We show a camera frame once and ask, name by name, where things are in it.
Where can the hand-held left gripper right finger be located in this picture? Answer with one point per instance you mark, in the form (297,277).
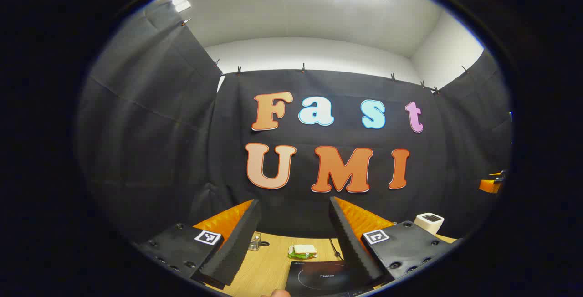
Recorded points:
(355,247)

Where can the small glass holder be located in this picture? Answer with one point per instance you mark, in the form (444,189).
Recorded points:
(254,241)

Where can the plate with sandwich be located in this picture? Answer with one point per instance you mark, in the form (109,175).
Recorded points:
(302,251)

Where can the black induction cooktop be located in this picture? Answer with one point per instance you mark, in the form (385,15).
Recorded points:
(319,279)

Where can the white toaster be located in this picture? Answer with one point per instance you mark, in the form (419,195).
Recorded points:
(429,222)

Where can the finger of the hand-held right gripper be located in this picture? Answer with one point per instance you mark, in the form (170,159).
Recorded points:
(489,186)

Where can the ceiling light panel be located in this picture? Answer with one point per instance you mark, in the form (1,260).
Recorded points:
(181,3)

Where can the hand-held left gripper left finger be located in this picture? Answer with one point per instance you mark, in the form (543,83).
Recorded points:
(237,247)

